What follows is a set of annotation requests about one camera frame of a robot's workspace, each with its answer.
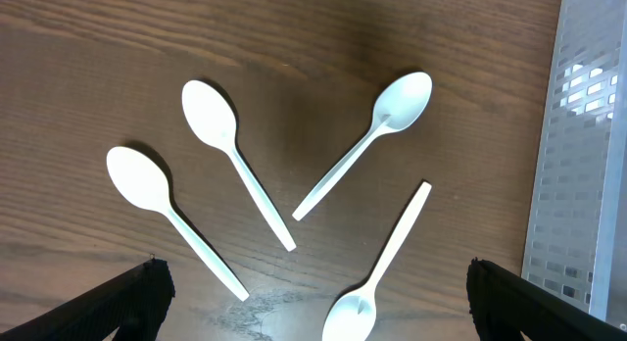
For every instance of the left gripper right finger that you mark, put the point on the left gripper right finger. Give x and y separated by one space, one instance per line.
506 307

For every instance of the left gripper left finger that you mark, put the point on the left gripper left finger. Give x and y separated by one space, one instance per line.
130 306

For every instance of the white spoon bowl down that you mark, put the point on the white spoon bowl down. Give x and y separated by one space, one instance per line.
353 315

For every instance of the clear plastic basket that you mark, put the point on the clear plastic basket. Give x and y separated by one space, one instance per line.
576 239

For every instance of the white spoon far left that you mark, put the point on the white spoon far left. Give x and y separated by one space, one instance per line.
143 184

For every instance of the white spoon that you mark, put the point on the white spoon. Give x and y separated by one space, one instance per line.
213 121
143 184
397 107

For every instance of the white spoon upper middle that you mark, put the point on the white spoon upper middle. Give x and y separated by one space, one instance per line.
397 107

